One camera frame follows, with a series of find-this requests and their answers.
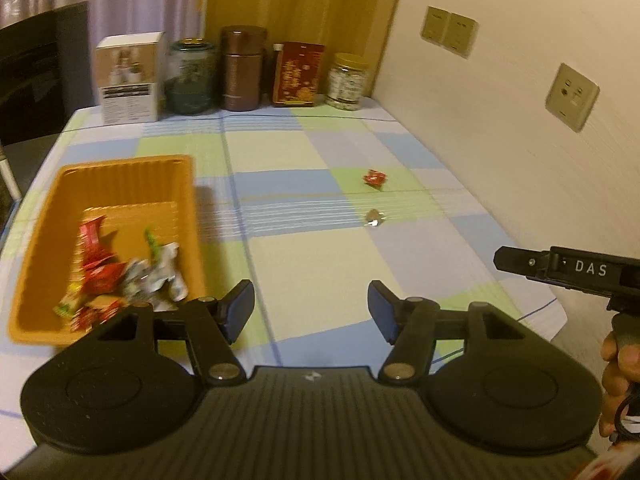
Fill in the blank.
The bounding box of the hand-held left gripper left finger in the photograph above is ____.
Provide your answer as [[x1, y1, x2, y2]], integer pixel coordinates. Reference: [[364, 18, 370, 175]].
[[72, 280, 255, 386]]

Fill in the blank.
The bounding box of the beige wall switch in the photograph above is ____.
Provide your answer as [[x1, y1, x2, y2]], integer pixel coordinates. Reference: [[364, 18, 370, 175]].
[[420, 6, 451, 46], [446, 11, 478, 58]]

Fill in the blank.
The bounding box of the red gift box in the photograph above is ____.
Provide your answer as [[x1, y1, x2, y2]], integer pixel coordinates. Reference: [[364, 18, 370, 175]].
[[272, 41, 326, 108]]

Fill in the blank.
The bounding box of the brown metal canister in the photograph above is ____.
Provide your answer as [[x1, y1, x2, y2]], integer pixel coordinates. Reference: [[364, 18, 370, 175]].
[[220, 26, 267, 112]]

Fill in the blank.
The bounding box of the beige wall socket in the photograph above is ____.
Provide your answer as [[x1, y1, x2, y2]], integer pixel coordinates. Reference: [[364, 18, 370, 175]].
[[545, 62, 600, 133]]

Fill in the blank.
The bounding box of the wooden cabinet panel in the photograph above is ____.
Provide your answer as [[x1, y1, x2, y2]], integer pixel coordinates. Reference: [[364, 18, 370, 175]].
[[205, 0, 408, 98]]

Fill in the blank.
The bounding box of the white cardboard box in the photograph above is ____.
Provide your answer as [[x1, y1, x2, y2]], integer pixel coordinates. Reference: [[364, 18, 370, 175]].
[[96, 31, 167, 125]]

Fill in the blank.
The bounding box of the small red printed candy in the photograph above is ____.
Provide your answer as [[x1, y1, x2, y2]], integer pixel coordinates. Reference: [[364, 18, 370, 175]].
[[70, 296, 126, 333]]

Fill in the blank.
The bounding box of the clear plastic nut jar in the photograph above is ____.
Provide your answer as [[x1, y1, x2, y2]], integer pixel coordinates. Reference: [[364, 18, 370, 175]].
[[326, 52, 370, 112]]

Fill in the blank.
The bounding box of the black cord loop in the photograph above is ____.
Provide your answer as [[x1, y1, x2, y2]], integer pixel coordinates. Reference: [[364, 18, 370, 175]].
[[611, 394, 640, 445]]

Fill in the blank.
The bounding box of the orange plastic tray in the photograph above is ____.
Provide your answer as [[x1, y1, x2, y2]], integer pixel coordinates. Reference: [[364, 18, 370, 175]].
[[7, 155, 206, 348]]

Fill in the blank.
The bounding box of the green glass jar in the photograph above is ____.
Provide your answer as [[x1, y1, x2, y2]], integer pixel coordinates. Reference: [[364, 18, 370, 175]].
[[165, 37, 219, 115]]

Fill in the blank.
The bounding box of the person's right hand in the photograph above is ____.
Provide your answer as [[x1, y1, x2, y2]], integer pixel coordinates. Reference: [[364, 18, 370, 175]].
[[600, 332, 640, 438]]

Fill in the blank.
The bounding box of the large red snack packet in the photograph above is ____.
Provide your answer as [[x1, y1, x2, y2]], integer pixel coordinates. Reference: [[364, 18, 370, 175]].
[[82, 260, 128, 296]]

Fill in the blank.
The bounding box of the black chair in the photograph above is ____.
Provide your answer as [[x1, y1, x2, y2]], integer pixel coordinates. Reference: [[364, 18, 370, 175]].
[[0, 1, 91, 201]]

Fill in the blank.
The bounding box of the yellow green snack packet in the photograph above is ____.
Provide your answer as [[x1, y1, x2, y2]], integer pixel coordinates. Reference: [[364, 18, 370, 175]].
[[54, 285, 86, 320]]

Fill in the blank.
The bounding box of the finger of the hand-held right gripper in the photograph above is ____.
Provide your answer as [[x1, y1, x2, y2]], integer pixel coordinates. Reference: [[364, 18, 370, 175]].
[[494, 246, 551, 281]]

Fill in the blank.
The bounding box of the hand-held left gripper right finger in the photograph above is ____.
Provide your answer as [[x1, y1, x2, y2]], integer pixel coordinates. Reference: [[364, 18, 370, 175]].
[[367, 280, 548, 387]]

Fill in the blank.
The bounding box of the red packet with white print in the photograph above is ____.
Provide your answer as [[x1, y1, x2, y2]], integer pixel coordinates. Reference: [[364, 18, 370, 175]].
[[77, 215, 108, 261]]

